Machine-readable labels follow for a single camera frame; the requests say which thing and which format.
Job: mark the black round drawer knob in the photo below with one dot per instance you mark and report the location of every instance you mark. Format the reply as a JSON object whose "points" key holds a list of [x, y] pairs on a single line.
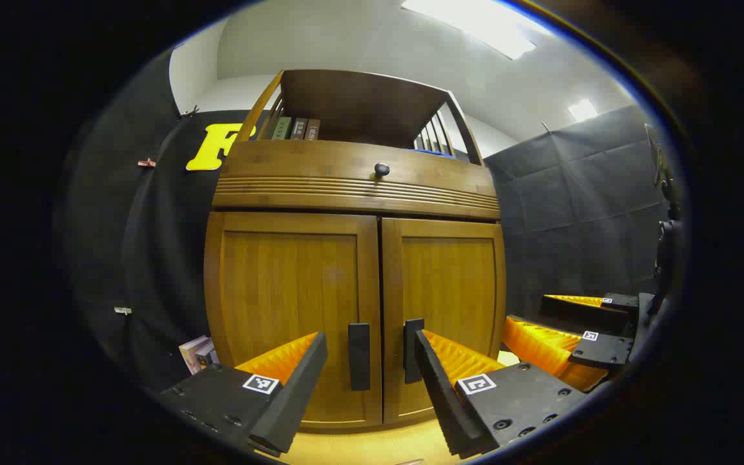
{"points": [[382, 169]]}

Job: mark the pink cover book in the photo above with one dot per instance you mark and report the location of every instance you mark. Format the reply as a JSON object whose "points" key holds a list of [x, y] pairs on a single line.
{"points": [[190, 355]]}

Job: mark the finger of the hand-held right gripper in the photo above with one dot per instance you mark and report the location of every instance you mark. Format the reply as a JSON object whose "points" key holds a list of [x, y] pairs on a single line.
{"points": [[540, 349], [578, 316]]}

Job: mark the red clip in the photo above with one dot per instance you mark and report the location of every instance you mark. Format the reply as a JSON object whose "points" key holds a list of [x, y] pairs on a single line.
{"points": [[146, 163]]}

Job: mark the wooden double-door shoe cabinet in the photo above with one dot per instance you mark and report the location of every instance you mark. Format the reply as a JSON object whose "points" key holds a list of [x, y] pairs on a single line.
{"points": [[346, 158]]}

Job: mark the wooden shoe cabinet door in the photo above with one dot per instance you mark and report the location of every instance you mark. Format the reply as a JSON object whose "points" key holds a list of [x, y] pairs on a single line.
{"points": [[449, 284], [281, 284]]}

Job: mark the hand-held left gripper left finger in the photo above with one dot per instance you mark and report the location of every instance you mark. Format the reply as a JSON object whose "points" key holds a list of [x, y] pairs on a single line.
{"points": [[294, 400]]}

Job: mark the small ceiling light panel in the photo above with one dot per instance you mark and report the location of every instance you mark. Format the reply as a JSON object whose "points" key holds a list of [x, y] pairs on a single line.
{"points": [[582, 110]]}

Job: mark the black backdrop cloth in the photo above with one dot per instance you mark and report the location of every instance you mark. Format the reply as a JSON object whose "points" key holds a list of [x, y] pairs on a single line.
{"points": [[572, 206], [178, 226], [101, 226]]}

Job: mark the blue flat item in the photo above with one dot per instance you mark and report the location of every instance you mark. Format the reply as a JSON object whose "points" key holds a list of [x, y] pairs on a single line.
{"points": [[433, 153]]}

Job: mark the grey spine book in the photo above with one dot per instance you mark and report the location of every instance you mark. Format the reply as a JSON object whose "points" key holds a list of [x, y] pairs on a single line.
{"points": [[206, 355]]}

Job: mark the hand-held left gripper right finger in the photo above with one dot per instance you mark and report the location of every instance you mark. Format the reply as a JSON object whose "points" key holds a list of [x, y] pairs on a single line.
{"points": [[443, 394]]}

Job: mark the black clip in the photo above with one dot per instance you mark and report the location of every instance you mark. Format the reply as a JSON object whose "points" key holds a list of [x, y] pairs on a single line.
{"points": [[188, 113]]}

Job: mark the large ceiling light panel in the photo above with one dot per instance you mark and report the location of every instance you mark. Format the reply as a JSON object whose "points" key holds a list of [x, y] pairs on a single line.
{"points": [[475, 26]]}

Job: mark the green book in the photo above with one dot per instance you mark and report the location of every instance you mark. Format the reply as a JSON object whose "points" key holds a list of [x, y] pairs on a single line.
{"points": [[281, 128]]}

